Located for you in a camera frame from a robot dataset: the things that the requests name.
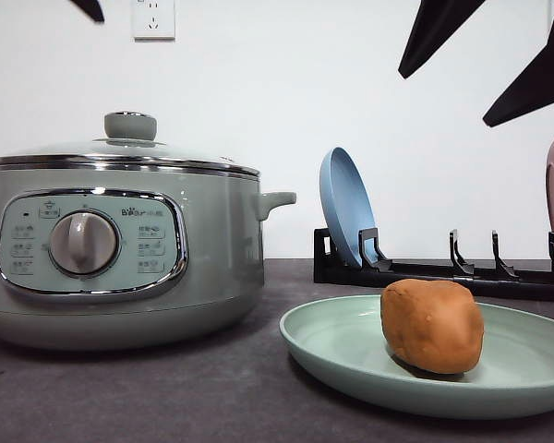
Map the blue plate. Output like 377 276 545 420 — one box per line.
319 147 377 267

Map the green electric steamer pot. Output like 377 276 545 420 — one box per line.
0 158 296 352

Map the brown potato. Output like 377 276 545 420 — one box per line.
380 279 485 379

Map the black plate rack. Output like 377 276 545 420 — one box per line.
314 228 554 302

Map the green plate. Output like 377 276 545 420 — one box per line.
281 294 554 420

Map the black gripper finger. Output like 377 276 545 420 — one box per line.
398 0 486 79
70 0 104 22
483 23 554 127

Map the white wall socket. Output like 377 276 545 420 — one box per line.
133 0 175 43

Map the grey table mat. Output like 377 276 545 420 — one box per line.
0 258 554 443

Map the glass pot lid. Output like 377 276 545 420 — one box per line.
0 112 260 177

